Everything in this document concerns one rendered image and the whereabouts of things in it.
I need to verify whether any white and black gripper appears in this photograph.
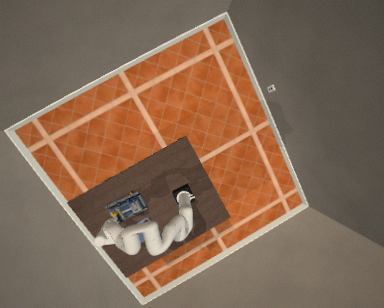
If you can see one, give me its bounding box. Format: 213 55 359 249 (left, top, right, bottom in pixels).
102 214 121 227

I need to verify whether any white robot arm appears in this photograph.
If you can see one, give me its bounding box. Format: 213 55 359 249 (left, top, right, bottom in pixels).
94 191 195 256

